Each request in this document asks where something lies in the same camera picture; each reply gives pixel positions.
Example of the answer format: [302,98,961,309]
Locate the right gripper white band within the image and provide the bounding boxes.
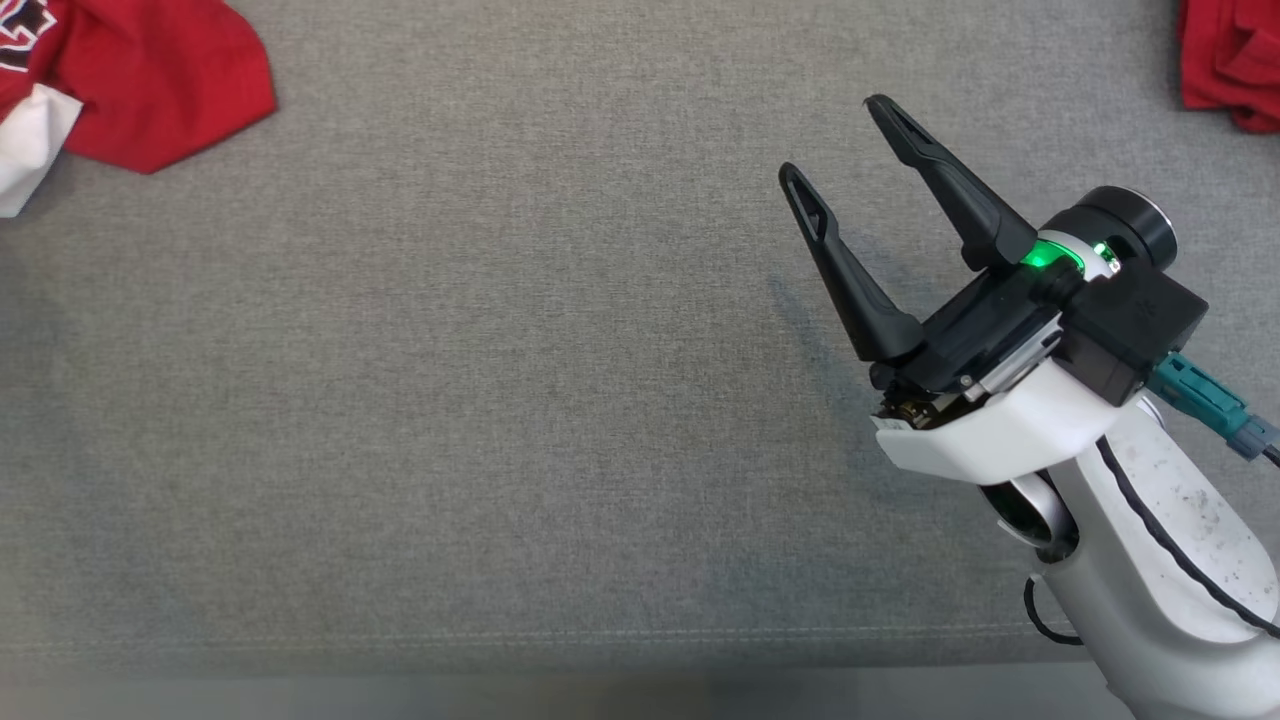
[778,95,1179,488]

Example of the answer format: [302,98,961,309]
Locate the red jersey with white sleeves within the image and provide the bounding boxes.
[0,0,278,219]

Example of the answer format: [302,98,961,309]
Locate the teal-plug right camera cable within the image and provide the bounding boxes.
[1148,352,1280,468]

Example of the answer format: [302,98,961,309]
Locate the red shorts with white stripe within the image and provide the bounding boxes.
[1176,0,1280,135]

